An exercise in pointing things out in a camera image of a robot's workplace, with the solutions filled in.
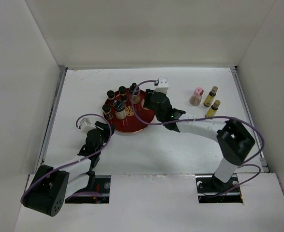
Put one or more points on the red round tray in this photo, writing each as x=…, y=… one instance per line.
x=131, y=124

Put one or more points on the pink-cap spice jar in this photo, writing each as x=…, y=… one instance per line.
x=196, y=98

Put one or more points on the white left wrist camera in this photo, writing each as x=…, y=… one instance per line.
x=85, y=125

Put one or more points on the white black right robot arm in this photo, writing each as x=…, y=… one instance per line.
x=234, y=140

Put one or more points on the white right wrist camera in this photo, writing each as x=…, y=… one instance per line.
x=161, y=85

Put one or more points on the front yellow sauce bottle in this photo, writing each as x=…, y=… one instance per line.
x=213, y=109

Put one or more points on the metal table rail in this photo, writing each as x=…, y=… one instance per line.
x=249, y=119
x=51, y=119

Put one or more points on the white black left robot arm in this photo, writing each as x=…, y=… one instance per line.
x=52, y=186

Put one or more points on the yellow sauce bottle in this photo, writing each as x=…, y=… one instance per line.
x=213, y=109
x=210, y=97

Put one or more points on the right metal table rail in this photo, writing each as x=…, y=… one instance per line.
x=249, y=119

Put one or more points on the back yellow sauce bottle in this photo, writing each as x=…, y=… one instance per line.
x=210, y=97

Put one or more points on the black-knob spice jar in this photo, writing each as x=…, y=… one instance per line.
x=134, y=93
x=119, y=109

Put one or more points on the small black-cap spice bottle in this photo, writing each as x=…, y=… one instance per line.
x=111, y=97
x=107, y=111
x=123, y=93

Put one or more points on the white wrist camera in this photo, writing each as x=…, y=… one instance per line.
x=85, y=125
x=161, y=85

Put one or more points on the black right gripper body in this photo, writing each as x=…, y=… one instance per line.
x=159, y=117

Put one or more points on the left metal table rail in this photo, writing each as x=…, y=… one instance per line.
x=51, y=119

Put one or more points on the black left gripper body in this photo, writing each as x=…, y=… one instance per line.
x=104, y=133

